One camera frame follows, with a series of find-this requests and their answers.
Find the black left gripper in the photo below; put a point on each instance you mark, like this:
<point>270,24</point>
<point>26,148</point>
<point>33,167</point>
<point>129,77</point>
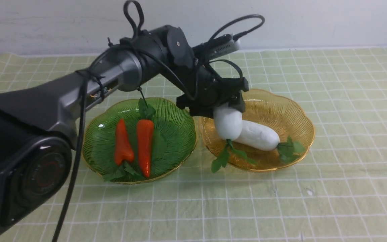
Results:
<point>213,91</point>

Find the white radish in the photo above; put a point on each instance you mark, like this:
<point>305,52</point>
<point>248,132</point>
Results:
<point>228,124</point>
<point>264,138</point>

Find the orange carrot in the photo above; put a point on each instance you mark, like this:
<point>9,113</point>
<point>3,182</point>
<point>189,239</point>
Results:
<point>144,133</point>
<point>124,155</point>

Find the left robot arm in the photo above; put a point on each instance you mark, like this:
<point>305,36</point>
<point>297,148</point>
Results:
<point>42,127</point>

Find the amber plastic plate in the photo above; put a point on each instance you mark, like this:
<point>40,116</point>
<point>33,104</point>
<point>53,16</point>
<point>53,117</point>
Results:
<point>285,117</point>

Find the green plastic plate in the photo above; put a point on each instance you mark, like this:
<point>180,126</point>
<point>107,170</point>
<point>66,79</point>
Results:
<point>174,140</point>

